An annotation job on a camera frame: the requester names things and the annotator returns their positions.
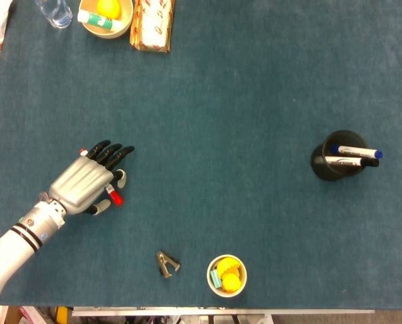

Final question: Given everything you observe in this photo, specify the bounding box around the white green glue stick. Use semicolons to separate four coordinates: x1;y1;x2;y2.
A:
77;9;124;33

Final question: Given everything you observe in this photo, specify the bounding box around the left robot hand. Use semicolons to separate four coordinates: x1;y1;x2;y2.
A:
48;140;136;216

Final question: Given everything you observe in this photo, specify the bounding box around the wide beige bowl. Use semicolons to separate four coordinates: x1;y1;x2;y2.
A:
78;0;134;39

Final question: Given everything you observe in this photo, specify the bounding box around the pink package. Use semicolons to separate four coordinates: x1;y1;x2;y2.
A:
18;306;52;324

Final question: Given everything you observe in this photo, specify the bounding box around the black capped whiteboard marker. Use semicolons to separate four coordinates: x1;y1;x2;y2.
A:
324;155;380;168

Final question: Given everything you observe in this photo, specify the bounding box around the yellow toy half rounded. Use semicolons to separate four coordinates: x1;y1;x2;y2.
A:
221;272;242;293

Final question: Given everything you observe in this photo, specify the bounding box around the red white snack package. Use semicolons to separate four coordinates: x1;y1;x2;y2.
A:
129;0;175;53

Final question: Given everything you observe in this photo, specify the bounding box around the aluminium table frame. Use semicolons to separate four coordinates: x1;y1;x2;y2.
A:
72;306;376;324

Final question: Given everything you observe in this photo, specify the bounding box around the small beige paper cup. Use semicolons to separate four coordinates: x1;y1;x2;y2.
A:
206;254;248;298

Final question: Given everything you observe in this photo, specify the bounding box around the black mesh pen holder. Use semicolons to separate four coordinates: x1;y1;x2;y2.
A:
310;130;370;182

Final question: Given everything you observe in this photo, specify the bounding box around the blue felt table mat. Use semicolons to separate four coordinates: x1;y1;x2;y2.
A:
0;0;402;310

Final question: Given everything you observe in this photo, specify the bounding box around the metal staple remover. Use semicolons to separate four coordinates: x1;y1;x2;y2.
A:
155;250;181;279

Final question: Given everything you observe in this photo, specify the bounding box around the yellow lemon toy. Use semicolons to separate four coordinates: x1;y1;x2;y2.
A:
96;0;122;20

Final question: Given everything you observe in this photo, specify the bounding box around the clear plastic bottle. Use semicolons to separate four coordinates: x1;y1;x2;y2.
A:
34;0;74;30

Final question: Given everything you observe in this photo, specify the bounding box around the blue capped whiteboard marker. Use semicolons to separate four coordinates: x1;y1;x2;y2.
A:
329;144;384;160

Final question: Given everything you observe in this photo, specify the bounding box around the red capped whiteboard marker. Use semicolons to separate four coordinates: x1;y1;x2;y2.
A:
79;147;124;207

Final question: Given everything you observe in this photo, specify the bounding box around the yellow toy half jagged edge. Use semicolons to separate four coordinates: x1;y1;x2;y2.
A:
216;257;242;276

